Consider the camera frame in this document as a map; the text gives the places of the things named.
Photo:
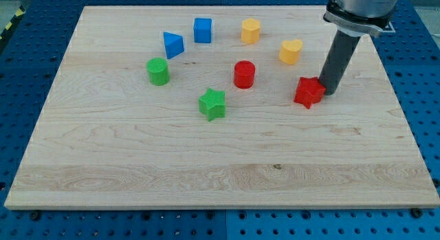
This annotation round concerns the red star block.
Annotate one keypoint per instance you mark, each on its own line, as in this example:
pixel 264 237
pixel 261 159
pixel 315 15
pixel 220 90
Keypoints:
pixel 309 91

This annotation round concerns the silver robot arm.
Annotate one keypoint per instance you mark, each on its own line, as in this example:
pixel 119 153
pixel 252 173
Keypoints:
pixel 359 17

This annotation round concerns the green star block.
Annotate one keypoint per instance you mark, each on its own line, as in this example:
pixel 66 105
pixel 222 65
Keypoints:
pixel 212 104

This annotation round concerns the red cylinder block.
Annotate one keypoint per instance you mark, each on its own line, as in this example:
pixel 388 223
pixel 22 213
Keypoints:
pixel 244 73

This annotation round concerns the light wooden board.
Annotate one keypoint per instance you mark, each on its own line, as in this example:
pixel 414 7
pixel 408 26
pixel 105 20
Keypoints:
pixel 108 139

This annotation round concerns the green cylinder block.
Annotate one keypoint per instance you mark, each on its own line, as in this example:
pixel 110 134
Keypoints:
pixel 158 73

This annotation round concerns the blue triangular prism block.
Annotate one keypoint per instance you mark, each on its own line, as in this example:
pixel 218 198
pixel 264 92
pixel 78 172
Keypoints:
pixel 174 44

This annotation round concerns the blue cube block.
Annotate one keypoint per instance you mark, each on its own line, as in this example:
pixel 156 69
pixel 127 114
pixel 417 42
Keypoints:
pixel 202 30

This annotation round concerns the yellow hexagon block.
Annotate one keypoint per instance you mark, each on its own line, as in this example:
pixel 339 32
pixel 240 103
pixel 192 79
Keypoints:
pixel 250 30

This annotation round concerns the yellow heart block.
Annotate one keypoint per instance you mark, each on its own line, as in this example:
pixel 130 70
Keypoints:
pixel 290 51

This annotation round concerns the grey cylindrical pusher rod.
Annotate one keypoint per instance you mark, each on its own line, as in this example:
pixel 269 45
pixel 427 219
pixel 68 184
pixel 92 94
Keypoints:
pixel 337 60

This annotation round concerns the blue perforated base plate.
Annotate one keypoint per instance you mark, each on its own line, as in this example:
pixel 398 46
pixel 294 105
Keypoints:
pixel 28 66

